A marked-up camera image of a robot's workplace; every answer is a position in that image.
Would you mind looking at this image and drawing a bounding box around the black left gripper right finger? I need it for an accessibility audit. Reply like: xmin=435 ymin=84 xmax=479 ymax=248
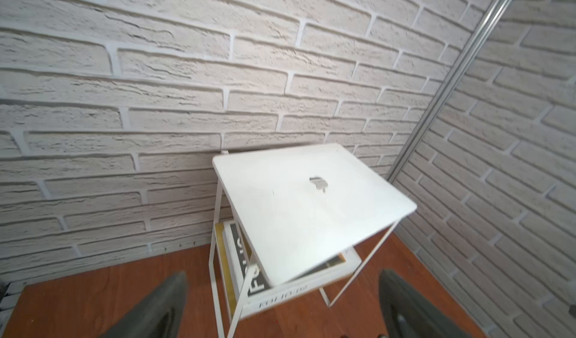
xmin=379 ymin=269 xmax=469 ymax=338

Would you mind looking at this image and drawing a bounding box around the silver laptop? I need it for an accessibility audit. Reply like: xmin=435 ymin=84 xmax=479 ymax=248
xmin=211 ymin=142 xmax=418 ymax=288

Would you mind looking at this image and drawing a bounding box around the aluminium corner post right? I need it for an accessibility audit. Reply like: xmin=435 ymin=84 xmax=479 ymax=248
xmin=386 ymin=0 xmax=514 ymax=183

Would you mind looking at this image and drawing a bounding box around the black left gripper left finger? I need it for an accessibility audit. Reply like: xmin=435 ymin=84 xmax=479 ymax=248
xmin=100 ymin=271 xmax=188 ymax=337

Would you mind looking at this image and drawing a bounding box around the white metal side table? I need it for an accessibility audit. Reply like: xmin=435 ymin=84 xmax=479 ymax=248
xmin=208 ymin=148 xmax=401 ymax=338

